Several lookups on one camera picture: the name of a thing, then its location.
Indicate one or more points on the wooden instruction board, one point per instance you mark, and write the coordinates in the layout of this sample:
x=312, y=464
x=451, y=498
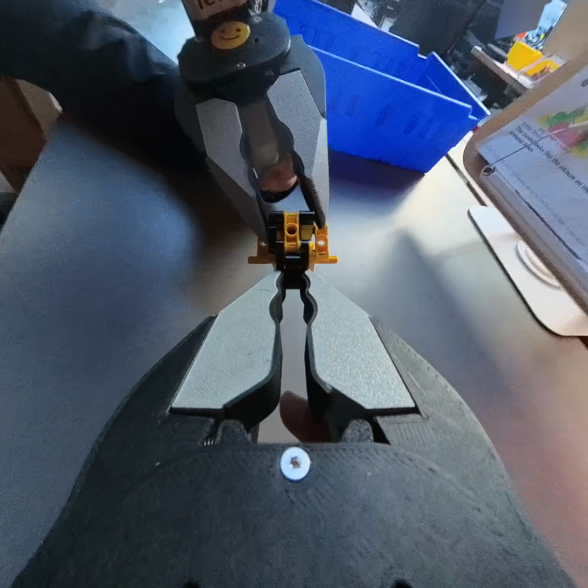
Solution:
x=473, y=151

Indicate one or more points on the yellow storage bin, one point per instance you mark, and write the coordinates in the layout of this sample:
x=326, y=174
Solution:
x=523, y=55

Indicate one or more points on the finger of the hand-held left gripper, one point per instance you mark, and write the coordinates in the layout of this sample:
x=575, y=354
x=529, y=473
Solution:
x=301, y=119
x=225, y=147

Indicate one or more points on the clear plastic container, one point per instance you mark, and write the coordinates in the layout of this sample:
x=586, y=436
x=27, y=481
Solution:
x=544, y=66

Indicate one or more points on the person's left hand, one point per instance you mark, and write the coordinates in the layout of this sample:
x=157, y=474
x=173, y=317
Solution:
x=275, y=177

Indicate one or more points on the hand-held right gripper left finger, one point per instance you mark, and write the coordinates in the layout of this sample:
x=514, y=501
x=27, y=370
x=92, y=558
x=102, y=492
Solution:
x=229, y=358

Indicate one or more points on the person's right hand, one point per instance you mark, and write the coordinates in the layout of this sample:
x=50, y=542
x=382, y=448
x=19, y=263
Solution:
x=301, y=420

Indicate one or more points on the person's left forearm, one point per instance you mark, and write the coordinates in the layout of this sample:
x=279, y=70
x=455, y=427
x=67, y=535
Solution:
x=92, y=69

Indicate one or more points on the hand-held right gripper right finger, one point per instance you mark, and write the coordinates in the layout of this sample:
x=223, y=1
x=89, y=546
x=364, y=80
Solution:
x=358, y=363

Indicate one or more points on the printed instruction sheet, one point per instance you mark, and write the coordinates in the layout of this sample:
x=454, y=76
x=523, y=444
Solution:
x=546, y=160

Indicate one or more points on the brown cardboard box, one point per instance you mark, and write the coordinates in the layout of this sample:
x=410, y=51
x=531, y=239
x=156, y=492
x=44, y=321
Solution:
x=23, y=124

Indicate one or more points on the large blue storage bin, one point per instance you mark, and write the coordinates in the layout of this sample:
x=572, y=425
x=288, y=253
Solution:
x=381, y=92

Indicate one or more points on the yellow black lego model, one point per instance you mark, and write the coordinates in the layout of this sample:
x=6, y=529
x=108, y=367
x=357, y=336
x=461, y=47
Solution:
x=294, y=239

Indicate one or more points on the clear acrylic holder bar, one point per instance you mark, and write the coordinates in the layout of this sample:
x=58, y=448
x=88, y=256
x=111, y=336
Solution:
x=528, y=216

